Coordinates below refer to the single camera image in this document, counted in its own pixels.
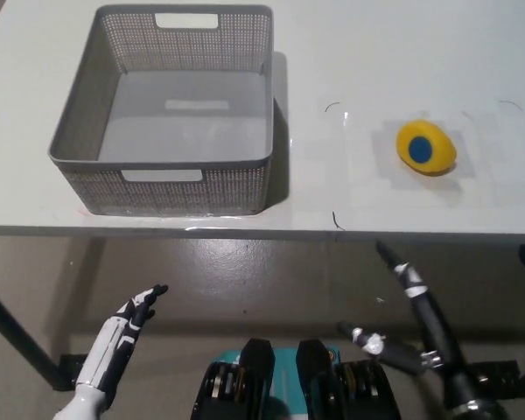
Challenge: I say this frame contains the black metal table leg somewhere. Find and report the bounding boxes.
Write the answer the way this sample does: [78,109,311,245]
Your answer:
[0,279,71,391]

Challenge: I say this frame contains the grey perforated plastic basket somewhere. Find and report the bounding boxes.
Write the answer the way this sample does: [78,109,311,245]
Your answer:
[47,3,276,218]

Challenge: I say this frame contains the yellow ball with blue spot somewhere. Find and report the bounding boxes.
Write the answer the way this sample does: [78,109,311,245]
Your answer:
[395,118,459,177]

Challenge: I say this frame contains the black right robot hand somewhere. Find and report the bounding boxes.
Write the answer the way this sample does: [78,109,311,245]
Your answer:
[336,240,487,413]

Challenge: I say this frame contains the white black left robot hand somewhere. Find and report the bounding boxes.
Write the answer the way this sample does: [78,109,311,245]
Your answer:
[72,283,170,411]

